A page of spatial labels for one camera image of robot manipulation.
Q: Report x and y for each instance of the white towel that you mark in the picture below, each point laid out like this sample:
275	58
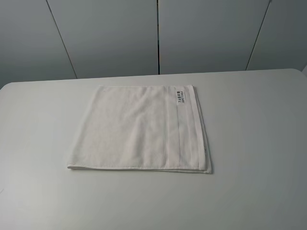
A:
148	128

